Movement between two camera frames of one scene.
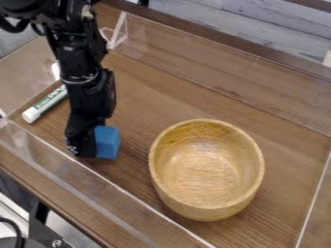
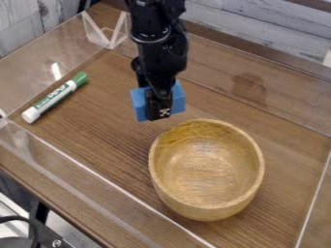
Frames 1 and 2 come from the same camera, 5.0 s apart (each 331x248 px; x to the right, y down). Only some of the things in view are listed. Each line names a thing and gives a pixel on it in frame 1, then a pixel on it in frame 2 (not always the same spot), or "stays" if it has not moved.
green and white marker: x=42 y=106 stays
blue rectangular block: x=105 y=141 to x=140 y=106
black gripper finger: x=86 y=142 to x=157 y=103
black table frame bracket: x=41 y=235 stays
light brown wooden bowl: x=205 y=167 stays
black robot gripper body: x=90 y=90 to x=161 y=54
